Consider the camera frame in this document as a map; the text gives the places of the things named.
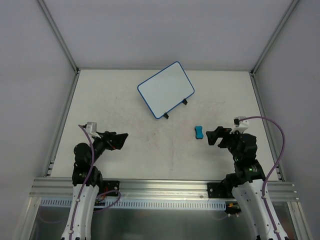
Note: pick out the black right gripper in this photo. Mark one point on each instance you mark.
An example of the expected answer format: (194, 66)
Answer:
(223, 135)

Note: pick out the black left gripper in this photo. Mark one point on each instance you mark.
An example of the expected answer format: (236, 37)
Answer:
(110, 140)

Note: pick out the blue whiteboard eraser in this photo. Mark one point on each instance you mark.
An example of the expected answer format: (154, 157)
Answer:
(198, 132)

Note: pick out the blue framed whiteboard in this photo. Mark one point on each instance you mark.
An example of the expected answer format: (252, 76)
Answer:
(166, 89)

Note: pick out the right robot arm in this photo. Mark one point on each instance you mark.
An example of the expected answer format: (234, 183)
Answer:
(248, 184)

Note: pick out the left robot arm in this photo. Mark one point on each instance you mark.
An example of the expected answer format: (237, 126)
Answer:
(88, 184)

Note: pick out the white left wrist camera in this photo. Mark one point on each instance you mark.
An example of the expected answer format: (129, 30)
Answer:
(91, 129)

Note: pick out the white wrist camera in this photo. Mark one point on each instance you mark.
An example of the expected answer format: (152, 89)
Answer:
(91, 129)
(240, 125)

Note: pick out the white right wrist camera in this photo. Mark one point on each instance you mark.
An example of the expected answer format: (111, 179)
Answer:
(240, 125)

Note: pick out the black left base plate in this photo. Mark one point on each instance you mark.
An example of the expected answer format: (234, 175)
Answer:
(108, 186)

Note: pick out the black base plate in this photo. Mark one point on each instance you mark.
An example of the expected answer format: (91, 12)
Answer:
(108, 186)
(219, 190)

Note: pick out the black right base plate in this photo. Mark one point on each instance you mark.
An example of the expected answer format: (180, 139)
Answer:
(219, 190)

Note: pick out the aluminium front rail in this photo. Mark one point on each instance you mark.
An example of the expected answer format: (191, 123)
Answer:
(151, 189)

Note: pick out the white slotted cable duct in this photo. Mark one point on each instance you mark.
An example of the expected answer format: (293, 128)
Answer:
(146, 204)

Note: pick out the left aluminium frame post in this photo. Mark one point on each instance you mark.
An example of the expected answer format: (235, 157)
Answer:
(57, 34)

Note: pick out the aluminium frame post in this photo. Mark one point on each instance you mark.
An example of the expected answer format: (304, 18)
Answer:
(57, 34)
(275, 34)

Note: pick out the right aluminium frame post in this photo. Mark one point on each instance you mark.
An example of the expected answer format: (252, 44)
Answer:
(275, 34)

